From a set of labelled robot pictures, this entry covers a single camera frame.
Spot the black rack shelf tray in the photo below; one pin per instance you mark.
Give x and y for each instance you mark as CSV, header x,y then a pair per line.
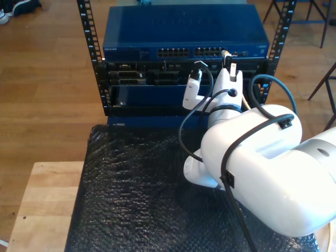
x,y
147,103

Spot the dark sneaker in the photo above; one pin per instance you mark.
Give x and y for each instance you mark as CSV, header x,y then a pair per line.
x,y
26,7

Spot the small teal object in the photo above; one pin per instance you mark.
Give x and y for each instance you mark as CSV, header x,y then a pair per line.
x,y
145,2

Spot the dark metal chair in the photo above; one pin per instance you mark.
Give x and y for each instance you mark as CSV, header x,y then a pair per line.
x,y
322,82

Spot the black rack server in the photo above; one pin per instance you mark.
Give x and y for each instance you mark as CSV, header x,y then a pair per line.
x,y
157,76

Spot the blue flat panel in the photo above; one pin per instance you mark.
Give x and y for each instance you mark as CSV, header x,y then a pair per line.
x,y
147,122

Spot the black bubble wrap mat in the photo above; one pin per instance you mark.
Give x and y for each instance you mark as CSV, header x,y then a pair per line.
x,y
131,197

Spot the white sneaker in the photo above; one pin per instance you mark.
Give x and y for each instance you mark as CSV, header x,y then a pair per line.
x,y
3,17

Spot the small white strip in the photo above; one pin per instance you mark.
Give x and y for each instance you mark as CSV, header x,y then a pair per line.
x,y
3,242

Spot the blue network switch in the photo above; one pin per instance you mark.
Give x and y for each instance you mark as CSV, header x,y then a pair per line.
x,y
170,29

